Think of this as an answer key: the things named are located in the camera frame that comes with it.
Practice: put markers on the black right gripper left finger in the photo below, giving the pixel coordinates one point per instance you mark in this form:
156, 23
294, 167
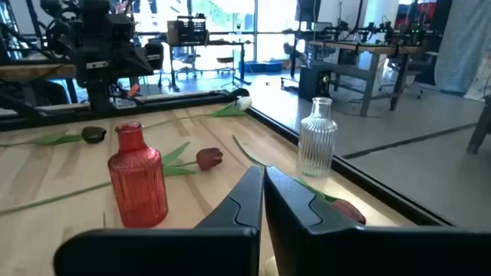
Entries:
172, 253

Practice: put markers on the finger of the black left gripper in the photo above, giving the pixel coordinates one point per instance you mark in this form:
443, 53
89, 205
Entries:
130, 69
142, 61

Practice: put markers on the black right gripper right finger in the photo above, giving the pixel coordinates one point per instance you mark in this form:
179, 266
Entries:
345, 253

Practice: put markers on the pink-red artificial tulip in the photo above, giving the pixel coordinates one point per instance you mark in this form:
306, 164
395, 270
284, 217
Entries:
351, 211

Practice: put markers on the black artificial tulip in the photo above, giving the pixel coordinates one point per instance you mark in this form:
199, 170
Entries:
93, 135

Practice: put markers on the dark purple-red artificial tulip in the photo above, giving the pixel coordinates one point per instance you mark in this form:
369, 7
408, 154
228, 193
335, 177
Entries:
209, 158

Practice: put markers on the white artificial tulip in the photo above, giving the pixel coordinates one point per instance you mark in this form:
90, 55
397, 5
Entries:
244, 102

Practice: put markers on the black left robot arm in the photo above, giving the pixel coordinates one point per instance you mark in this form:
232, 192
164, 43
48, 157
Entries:
99, 94

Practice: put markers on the red ribbed glass vase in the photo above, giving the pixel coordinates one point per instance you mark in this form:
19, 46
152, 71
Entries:
138, 191

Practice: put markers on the clear ribbed glass vase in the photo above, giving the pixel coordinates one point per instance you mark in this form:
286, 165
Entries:
316, 145

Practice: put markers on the cardboard box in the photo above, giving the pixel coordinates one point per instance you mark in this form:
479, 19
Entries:
172, 34

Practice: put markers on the office chair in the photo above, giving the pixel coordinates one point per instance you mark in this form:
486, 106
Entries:
188, 57

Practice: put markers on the wooden table top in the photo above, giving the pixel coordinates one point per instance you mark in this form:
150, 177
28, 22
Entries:
34, 71

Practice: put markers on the black office desk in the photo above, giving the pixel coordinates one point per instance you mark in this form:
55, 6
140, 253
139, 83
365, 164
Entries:
215, 43

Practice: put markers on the black stool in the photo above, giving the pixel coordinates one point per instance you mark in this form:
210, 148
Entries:
225, 59

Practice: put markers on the blue plastic bin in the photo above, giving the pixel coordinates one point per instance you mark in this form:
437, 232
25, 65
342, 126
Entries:
251, 67
273, 67

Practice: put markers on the black computer tower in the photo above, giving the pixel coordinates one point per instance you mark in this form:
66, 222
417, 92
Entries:
312, 82

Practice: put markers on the wooden workbench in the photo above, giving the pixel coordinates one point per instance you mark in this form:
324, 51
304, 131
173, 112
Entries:
368, 48

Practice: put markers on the grey curtain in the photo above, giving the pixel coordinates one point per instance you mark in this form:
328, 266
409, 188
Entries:
464, 46

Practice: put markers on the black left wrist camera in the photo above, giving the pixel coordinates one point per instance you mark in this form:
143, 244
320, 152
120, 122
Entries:
119, 27

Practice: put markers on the black aluminium table frame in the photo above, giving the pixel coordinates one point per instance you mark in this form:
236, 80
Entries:
364, 179

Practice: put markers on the black frame clamp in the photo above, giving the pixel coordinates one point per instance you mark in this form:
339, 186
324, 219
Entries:
239, 92

